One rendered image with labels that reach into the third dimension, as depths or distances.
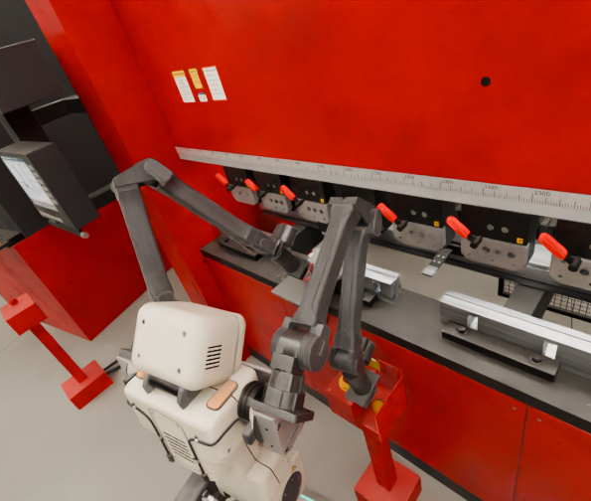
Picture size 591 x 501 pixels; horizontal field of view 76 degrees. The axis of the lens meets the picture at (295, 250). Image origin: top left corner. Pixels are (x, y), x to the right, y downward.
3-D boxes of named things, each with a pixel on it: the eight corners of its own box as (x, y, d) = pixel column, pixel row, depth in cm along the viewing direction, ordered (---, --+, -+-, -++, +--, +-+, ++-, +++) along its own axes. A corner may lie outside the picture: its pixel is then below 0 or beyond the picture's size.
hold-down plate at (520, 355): (441, 337, 118) (441, 330, 117) (449, 326, 121) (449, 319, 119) (553, 383, 98) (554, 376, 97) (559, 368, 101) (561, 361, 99)
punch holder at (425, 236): (394, 241, 114) (387, 192, 105) (408, 226, 118) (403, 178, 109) (442, 253, 104) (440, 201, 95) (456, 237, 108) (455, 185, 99)
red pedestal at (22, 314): (70, 395, 263) (-14, 309, 217) (103, 369, 275) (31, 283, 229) (79, 410, 249) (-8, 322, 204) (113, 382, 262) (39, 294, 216)
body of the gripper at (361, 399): (381, 378, 111) (374, 366, 106) (365, 409, 107) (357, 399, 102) (363, 369, 115) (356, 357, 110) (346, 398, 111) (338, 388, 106)
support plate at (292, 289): (271, 293, 138) (270, 291, 138) (317, 252, 152) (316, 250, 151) (307, 310, 126) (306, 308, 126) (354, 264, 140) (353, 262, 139)
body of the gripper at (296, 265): (289, 254, 133) (277, 246, 128) (311, 262, 127) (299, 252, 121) (281, 271, 132) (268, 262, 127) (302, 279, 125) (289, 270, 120)
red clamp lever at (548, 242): (541, 237, 78) (580, 269, 77) (547, 226, 80) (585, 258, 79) (534, 241, 80) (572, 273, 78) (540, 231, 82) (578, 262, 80)
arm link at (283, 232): (246, 248, 122) (258, 246, 114) (260, 216, 125) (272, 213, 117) (276, 263, 127) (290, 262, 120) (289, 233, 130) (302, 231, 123)
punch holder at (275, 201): (264, 208, 154) (251, 170, 145) (278, 198, 158) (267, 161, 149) (290, 214, 144) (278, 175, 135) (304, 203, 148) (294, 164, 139)
